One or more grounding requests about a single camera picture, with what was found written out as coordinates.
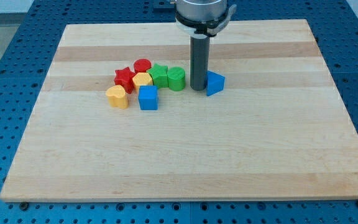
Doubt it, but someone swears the red cylinder block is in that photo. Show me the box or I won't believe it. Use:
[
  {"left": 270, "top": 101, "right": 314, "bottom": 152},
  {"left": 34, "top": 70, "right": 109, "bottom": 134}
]
[{"left": 133, "top": 58, "right": 152, "bottom": 73}]

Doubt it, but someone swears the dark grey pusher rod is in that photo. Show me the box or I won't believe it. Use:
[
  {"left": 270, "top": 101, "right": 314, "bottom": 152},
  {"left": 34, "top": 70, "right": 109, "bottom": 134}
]
[{"left": 190, "top": 37, "right": 210, "bottom": 91}]

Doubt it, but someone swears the green cylinder block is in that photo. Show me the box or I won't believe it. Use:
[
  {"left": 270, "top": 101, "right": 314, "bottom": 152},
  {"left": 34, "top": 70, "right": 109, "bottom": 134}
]
[{"left": 167, "top": 67, "right": 186, "bottom": 91}]

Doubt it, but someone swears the light wooden board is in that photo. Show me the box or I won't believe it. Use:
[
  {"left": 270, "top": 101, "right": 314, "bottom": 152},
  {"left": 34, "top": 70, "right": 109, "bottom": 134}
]
[{"left": 0, "top": 19, "right": 358, "bottom": 203}]

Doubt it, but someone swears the blue cube block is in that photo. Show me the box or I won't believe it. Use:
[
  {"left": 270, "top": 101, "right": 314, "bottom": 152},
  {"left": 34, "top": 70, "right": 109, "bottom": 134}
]
[{"left": 138, "top": 85, "right": 158, "bottom": 110}]

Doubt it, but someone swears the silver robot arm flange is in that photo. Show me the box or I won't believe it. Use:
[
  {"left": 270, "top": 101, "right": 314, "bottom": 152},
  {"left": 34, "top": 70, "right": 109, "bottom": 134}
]
[{"left": 172, "top": 0, "right": 237, "bottom": 39}]

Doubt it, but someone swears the green star block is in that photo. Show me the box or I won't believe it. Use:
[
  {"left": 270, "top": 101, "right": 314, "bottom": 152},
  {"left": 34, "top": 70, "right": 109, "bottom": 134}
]
[{"left": 147, "top": 63, "right": 168, "bottom": 88}]

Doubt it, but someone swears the blue triangle block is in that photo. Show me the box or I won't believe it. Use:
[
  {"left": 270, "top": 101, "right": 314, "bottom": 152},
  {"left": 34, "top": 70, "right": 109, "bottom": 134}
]
[{"left": 206, "top": 71, "right": 226, "bottom": 96}]

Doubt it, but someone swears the yellow hexagon block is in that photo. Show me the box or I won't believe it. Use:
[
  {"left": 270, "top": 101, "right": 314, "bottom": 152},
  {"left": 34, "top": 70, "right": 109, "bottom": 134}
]
[{"left": 132, "top": 72, "right": 153, "bottom": 93}]

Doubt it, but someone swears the red star block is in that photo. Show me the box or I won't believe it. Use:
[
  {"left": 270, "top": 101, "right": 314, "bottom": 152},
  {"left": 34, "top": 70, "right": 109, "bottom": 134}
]
[{"left": 114, "top": 67, "right": 136, "bottom": 94}]

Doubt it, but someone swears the yellow heart block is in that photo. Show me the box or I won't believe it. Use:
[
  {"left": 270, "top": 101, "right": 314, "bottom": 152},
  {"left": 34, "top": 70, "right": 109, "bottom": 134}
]
[{"left": 105, "top": 85, "right": 129, "bottom": 109}]

